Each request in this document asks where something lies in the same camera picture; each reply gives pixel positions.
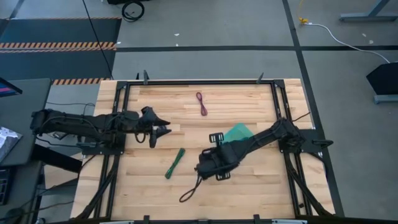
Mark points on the teal translucent plastic bin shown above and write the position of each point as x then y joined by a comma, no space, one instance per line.
237,132

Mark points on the grey desk leg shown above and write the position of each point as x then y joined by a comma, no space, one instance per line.
367,17

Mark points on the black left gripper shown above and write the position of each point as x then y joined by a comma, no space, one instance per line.
146,119

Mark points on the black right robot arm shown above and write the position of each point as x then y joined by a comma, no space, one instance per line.
267,133

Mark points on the black aluminium table frame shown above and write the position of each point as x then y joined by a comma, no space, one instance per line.
202,82

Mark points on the computer monitor on desk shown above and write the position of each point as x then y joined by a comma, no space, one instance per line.
7,88

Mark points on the black hazard-striped floor mat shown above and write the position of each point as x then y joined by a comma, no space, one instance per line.
62,31

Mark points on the black box on grey base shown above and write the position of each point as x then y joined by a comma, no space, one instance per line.
385,79

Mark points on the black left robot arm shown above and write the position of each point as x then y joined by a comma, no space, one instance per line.
77,123

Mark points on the grey side desk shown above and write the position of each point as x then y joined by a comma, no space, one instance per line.
28,102

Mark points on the black keyboard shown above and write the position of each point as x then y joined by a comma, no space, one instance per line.
4,186

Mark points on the black-white printed pad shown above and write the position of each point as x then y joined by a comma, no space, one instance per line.
7,141

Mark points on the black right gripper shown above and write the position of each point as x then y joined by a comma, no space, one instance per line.
217,158

